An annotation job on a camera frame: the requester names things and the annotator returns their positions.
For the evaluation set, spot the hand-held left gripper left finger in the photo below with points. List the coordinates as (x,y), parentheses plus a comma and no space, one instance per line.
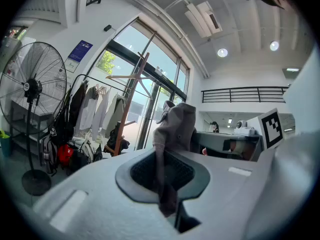
(100,204)

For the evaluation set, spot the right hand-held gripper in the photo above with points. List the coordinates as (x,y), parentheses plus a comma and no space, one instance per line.
(252,130)

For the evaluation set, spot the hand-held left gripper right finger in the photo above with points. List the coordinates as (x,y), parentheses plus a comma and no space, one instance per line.
(237,196)

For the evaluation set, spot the grey-brown cap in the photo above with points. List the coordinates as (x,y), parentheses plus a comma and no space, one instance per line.
(177,124)

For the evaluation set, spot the wooden coat rack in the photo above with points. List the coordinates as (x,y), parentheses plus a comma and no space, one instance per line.
(130,101)

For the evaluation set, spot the dark hanging coat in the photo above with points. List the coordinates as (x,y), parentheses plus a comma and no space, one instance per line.
(77,101)

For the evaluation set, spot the black balcony railing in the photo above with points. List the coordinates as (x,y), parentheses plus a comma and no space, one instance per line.
(245,94)

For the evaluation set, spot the white backpack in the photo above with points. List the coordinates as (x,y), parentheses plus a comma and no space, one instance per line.
(87,150)

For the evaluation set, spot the red bag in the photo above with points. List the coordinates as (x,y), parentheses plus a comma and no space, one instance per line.
(65,154)

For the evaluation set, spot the black bag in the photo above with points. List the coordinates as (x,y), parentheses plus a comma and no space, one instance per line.
(117,140)

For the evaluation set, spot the grey backpack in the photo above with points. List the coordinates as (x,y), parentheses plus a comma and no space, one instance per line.
(48,155)

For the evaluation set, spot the rectangular ceiling lamp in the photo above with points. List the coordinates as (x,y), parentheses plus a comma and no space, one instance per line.
(292,69)

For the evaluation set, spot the round ceiling light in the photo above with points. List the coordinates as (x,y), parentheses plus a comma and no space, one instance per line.
(222,52)
(274,45)

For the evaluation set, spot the light grey hanging shirt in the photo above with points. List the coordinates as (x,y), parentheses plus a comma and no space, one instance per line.
(100,112)

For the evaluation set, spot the white hanging shirt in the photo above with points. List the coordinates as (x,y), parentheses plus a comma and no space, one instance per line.
(86,111)

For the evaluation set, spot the beige hanging jacket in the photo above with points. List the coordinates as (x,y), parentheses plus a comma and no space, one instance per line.
(115,111)

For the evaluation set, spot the metal shelf table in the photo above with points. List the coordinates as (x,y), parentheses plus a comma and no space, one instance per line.
(27,119)

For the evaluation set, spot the green bin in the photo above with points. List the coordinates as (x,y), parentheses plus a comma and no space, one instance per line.
(5,144)

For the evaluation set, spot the glass entrance door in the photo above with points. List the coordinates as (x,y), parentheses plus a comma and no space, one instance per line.
(150,84)

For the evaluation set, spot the white ceiling air conditioner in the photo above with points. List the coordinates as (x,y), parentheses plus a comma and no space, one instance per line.
(203,19)

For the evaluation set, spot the white dome camera device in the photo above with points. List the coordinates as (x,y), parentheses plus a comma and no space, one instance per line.
(242,127)

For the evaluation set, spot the black clothes rail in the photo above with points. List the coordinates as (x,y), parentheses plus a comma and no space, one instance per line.
(82,75)

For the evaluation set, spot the black standing pedestal fan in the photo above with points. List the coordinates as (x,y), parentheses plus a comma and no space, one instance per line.
(31,86)

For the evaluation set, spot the white wall sign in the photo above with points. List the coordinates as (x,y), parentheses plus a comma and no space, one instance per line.
(70,65)

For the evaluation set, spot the blue wall poster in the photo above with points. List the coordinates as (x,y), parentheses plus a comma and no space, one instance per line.
(80,50)

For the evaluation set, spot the black wall sensor box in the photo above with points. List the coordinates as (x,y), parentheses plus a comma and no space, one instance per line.
(107,28)

